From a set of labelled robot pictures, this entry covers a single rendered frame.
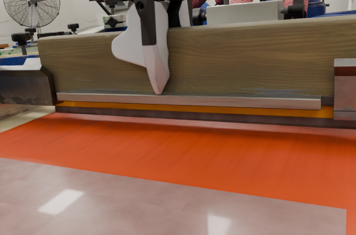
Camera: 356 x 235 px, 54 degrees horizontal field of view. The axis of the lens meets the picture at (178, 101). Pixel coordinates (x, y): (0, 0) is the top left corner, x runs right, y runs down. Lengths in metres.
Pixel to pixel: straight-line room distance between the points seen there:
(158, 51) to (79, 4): 5.54
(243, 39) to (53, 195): 0.21
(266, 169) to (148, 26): 0.16
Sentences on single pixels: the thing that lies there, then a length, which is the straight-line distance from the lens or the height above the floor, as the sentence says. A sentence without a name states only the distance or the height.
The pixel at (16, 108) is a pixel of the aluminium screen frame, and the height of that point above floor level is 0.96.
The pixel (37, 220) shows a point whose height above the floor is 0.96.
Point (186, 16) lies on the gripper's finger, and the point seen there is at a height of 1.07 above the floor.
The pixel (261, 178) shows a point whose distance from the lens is 0.27.
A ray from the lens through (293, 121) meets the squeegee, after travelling 0.35.
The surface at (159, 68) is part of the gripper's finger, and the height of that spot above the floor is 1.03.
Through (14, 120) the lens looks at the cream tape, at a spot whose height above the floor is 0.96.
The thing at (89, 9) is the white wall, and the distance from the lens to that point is 5.75.
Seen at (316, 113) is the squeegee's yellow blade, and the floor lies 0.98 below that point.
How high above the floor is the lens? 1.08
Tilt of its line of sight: 15 degrees down
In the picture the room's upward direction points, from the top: 6 degrees counter-clockwise
